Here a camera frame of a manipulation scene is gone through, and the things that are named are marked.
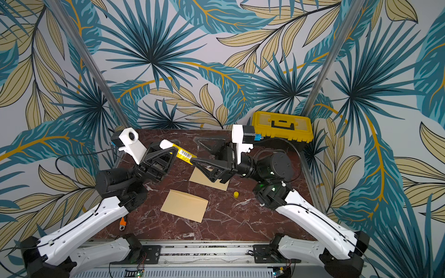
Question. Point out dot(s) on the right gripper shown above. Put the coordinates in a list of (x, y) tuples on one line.
[(228, 161)]

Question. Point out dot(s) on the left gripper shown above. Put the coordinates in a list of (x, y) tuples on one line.
[(157, 162)]

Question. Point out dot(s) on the yellow glue stick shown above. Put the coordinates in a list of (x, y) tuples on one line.
[(182, 154)]

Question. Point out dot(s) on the manila envelope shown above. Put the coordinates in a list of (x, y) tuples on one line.
[(185, 205), (199, 178)]

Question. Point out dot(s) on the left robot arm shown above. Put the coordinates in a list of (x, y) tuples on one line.
[(121, 191)]

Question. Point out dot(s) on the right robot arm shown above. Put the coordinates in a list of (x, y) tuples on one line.
[(340, 251)]

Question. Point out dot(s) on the yellow black toolbox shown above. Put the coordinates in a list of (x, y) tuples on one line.
[(290, 127)]

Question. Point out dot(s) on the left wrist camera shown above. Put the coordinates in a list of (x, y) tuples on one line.
[(128, 141)]

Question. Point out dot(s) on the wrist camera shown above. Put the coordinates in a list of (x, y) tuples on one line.
[(243, 137), (128, 141)]

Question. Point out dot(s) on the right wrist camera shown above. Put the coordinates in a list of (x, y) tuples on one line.
[(243, 137)]

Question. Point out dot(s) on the orange handled wrench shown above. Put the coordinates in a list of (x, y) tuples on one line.
[(123, 223)]

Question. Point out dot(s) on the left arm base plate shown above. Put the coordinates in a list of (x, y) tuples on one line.
[(146, 254)]

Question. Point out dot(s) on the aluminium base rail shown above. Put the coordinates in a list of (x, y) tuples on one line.
[(206, 259)]

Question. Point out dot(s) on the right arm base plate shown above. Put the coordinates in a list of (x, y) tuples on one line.
[(265, 254)]

